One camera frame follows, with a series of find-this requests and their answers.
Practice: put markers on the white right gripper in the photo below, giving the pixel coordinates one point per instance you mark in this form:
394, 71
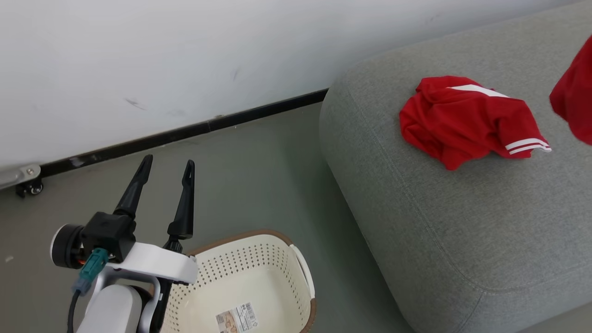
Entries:
162, 263

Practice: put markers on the red shirt white striped cuffs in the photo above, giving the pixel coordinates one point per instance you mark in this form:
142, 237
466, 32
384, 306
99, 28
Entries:
453, 125

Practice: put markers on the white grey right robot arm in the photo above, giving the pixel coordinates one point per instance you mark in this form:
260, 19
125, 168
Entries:
111, 310

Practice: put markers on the red cloth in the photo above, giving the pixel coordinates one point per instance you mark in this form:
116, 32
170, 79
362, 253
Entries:
578, 97

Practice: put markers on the black baseboard strip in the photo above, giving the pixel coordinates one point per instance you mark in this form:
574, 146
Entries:
185, 132

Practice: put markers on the black cylinder with white rim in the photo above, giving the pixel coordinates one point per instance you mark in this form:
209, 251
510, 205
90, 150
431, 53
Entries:
64, 247

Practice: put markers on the small black caster wheel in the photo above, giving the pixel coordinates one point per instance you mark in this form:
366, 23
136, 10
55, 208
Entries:
33, 188

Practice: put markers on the cream perforated laundry basket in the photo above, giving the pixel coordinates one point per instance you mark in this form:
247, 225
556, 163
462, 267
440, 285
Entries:
259, 277

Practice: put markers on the metal caster wheel base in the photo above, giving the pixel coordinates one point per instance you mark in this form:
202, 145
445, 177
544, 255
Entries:
18, 175

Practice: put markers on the paper label sticker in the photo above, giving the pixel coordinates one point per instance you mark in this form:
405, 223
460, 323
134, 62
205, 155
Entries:
236, 319

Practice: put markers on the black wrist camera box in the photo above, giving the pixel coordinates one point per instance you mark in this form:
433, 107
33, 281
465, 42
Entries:
111, 233

